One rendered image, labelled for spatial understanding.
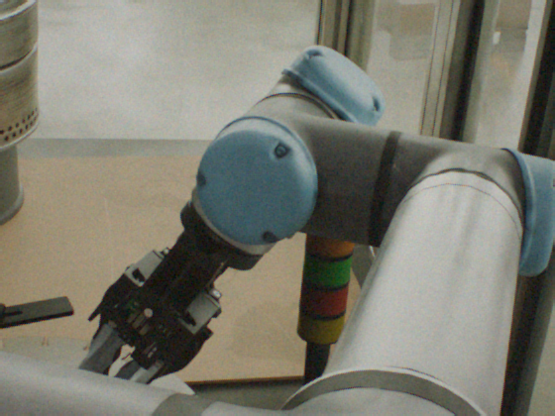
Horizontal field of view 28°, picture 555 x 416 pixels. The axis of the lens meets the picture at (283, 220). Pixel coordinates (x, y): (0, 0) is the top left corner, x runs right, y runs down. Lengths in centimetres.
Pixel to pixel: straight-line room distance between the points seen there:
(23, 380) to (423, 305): 19
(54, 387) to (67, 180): 143
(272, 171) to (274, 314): 82
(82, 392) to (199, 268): 50
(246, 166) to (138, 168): 115
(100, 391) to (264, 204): 33
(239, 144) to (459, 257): 19
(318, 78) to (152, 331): 23
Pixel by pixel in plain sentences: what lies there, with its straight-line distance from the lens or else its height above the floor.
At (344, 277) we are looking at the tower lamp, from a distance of 102.
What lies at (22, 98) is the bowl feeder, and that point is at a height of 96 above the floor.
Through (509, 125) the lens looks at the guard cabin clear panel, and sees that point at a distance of 112.
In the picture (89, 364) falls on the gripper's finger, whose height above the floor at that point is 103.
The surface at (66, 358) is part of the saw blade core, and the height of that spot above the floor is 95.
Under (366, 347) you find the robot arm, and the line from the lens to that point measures 44.
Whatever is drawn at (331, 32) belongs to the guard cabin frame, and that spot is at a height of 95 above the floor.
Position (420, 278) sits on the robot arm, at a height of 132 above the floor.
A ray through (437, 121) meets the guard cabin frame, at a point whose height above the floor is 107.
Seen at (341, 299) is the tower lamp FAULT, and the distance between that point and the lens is 103.
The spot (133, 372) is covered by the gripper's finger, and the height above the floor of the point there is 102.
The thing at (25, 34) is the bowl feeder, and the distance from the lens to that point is 152.
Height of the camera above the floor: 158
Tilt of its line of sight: 30 degrees down
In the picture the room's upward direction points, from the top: 5 degrees clockwise
